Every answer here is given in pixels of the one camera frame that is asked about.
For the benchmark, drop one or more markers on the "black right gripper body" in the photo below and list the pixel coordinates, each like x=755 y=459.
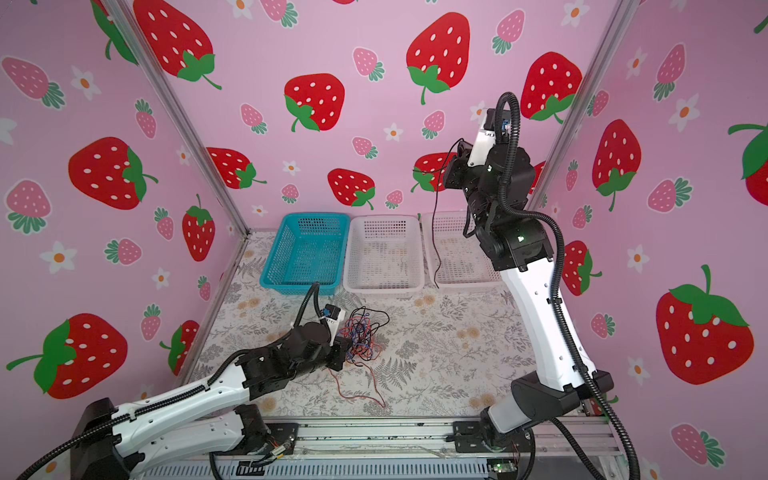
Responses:
x=465 y=177

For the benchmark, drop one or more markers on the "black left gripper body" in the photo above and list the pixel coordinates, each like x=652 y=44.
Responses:
x=336 y=356

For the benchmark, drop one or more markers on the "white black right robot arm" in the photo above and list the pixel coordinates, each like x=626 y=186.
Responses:
x=527 y=249

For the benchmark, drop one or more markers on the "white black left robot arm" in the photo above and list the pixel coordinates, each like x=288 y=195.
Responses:
x=212 y=415

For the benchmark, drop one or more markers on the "white right plastic basket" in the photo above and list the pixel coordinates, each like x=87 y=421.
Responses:
x=455 y=263

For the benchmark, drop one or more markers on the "white plastic basket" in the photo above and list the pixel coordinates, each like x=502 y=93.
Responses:
x=384 y=256
x=455 y=263

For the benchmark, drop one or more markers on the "white middle plastic basket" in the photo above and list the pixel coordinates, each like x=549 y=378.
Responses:
x=384 y=256

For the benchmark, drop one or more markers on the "teal plastic basket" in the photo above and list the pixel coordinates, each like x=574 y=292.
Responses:
x=308 y=248

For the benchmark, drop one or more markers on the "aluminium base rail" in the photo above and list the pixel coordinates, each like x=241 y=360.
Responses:
x=391 y=448

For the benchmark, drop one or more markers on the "aluminium right corner post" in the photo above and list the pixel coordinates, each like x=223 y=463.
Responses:
x=601 y=157

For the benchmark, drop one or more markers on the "aluminium corner post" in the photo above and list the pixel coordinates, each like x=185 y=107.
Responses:
x=124 y=19
x=601 y=157

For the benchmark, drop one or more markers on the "aluminium left corner post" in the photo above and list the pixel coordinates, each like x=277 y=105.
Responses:
x=124 y=19

